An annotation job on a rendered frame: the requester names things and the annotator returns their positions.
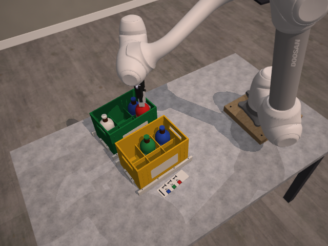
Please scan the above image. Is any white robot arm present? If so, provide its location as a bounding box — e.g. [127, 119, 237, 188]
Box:
[116, 0, 328, 147]

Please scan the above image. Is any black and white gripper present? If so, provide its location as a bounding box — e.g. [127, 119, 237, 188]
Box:
[134, 80, 146, 107]

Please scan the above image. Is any white paper pick list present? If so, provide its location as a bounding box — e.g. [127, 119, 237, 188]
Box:
[157, 169, 189, 198]

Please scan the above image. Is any green plastic crate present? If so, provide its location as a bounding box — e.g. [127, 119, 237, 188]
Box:
[89, 92, 157, 154]

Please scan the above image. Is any yellow crate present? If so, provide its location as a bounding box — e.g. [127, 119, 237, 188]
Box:
[115, 119, 188, 189]

